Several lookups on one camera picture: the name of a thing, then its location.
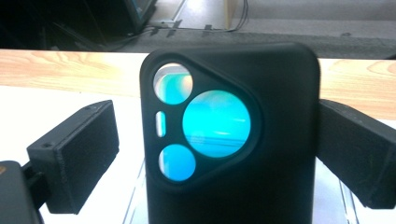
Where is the black phone case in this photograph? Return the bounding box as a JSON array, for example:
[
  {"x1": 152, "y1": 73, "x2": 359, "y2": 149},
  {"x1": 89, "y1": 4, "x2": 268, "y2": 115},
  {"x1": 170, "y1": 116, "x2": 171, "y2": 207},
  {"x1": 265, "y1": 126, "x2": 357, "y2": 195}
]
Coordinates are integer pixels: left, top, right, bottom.
[{"x1": 139, "y1": 42, "x2": 321, "y2": 224}]

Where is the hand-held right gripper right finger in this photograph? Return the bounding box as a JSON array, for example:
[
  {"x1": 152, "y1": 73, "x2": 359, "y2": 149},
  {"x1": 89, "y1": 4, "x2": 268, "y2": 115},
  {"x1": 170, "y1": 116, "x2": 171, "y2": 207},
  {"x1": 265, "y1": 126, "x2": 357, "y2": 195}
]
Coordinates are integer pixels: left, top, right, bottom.
[{"x1": 317, "y1": 99, "x2": 396, "y2": 210}]

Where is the white table mat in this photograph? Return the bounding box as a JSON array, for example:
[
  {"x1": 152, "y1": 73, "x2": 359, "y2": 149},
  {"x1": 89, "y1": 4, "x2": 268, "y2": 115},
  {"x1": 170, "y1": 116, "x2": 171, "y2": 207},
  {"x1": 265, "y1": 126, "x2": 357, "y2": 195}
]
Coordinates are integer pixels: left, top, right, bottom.
[{"x1": 0, "y1": 85, "x2": 396, "y2": 224}]

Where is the light wooden post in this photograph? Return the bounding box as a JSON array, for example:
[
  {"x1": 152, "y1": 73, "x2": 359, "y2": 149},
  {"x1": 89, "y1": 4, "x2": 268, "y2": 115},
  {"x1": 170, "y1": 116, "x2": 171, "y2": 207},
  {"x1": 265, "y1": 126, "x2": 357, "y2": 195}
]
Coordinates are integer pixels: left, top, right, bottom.
[{"x1": 223, "y1": 0, "x2": 239, "y2": 31}]

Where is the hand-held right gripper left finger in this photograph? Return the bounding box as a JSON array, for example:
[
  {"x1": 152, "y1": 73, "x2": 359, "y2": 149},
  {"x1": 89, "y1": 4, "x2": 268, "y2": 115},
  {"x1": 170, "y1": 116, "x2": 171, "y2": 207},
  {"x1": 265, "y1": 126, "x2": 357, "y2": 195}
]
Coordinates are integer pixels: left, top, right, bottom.
[{"x1": 27, "y1": 100, "x2": 120, "y2": 215}]

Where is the black cable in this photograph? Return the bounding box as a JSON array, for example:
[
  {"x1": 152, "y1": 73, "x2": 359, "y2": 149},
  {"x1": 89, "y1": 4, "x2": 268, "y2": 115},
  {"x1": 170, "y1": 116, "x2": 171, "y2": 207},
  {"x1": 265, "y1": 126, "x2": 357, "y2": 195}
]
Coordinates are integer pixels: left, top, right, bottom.
[{"x1": 228, "y1": 0, "x2": 250, "y2": 33}]

